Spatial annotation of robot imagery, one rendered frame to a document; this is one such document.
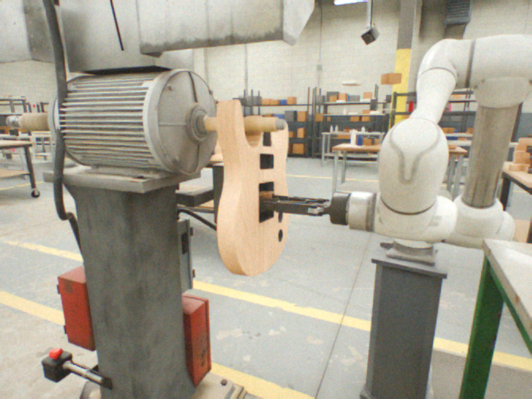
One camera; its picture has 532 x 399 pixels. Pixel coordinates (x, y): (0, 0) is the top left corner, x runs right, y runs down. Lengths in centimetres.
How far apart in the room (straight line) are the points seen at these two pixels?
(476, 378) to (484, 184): 60
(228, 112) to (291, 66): 1182
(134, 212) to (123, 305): 28
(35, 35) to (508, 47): 118
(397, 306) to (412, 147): 103
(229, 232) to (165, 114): 29
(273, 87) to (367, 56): 335
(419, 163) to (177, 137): 51
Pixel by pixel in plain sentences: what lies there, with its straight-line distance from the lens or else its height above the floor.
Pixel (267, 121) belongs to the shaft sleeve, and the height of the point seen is 126.
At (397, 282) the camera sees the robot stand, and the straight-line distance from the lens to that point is 147.
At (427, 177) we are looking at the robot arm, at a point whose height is 117.
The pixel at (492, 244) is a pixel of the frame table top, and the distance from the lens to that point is 109.
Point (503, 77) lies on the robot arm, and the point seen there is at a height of 137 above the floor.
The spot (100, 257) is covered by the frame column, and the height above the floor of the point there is 88.
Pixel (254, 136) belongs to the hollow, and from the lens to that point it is 81.
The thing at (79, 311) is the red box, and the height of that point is 69.
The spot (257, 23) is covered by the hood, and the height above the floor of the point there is 141.
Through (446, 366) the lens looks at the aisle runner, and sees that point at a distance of 214.
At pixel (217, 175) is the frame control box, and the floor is 109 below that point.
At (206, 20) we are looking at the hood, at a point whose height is 143.
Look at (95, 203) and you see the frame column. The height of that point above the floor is 104.
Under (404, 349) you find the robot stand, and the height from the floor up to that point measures 32.
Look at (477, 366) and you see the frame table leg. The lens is 125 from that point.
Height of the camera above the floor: 126
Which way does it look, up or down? 14 degrees down
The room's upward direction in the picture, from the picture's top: straight up
